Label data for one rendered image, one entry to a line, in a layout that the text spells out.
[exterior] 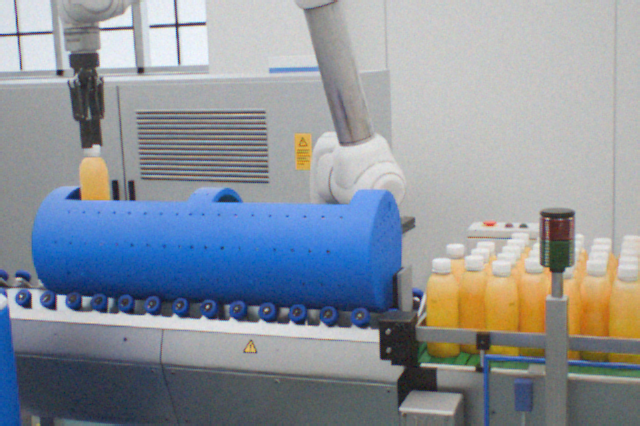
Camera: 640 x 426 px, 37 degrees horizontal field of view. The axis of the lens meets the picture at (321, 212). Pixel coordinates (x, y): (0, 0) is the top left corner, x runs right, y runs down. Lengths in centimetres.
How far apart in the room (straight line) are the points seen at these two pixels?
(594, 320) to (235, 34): 340
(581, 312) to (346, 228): 53
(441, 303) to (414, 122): 301
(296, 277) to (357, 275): 14
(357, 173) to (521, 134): 239
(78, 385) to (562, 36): 303
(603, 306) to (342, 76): 91
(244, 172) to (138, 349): 173
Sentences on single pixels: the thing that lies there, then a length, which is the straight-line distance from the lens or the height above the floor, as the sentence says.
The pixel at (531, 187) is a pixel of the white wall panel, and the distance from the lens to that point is 485.
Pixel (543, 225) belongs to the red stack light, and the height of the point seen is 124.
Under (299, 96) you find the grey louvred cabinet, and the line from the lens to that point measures 383.
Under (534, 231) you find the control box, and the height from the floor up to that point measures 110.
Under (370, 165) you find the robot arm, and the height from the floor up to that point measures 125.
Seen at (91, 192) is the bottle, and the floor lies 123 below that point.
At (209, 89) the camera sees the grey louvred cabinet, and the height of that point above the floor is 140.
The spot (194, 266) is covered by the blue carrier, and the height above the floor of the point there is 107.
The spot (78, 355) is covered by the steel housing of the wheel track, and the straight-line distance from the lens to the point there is 248.
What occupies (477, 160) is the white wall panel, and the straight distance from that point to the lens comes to 491.
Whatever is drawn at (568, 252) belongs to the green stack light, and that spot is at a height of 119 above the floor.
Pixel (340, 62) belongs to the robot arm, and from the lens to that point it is 248.
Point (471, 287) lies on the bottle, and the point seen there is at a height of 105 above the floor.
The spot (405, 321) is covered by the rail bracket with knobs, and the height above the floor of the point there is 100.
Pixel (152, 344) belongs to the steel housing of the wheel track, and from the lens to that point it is 237.
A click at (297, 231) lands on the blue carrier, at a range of 214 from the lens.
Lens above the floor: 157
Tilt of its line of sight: 10 degrees down
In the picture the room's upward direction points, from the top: 2 degrees counter-clockwise
